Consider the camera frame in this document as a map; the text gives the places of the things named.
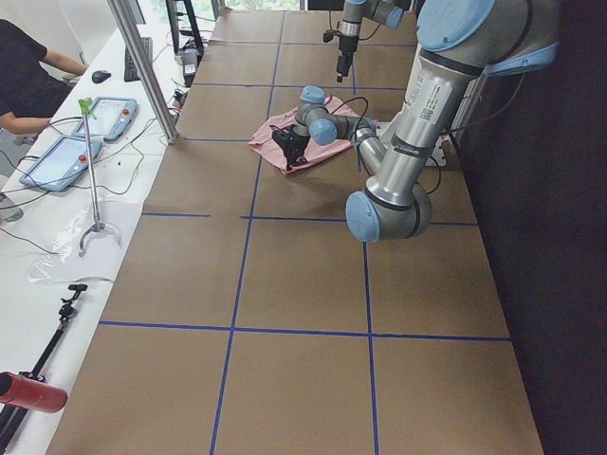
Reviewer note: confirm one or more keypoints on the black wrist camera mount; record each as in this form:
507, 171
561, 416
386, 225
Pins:
330, 34
284, 137

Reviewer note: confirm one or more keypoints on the person in black shirt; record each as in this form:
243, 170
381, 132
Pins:
30, 97

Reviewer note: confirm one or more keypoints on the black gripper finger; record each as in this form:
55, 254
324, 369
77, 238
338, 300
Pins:
295, 160
343, 66

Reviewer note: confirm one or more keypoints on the metal grabber stick green tip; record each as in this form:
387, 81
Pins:
98, 227

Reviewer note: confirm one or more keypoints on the clear plastic sheet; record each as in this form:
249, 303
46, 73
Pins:
78, 256

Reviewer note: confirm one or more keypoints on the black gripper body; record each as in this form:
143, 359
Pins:
345, 45
295, 146

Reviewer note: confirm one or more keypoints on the white pillar base mount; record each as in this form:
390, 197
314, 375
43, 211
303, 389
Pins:
426, 111

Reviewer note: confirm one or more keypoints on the pink Snoopy t-shirt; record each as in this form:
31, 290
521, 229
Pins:
263, 144

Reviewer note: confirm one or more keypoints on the red cylinder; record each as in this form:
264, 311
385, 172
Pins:
22, 392

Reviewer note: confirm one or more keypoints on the blue teach pendant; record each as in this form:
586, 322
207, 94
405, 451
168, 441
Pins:
59, 167
108, 117

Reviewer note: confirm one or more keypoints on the near blue teach pendant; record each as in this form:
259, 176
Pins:
59, 167

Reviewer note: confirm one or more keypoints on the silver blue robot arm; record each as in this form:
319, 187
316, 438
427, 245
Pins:
458, 42
354, 12

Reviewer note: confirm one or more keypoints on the black computer mouse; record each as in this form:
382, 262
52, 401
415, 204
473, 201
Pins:
100, 76

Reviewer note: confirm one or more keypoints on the black power adapter box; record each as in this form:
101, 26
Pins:
189, 61

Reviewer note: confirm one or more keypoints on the aluminium frame post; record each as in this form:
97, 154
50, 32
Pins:
129, 30

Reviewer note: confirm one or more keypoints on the black stand frame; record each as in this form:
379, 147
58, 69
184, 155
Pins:
184, 29

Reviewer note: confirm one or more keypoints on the far blue teach pendant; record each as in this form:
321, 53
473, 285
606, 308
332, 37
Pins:
108, 117

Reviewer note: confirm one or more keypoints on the black tripod stick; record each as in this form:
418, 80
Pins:
12, 417

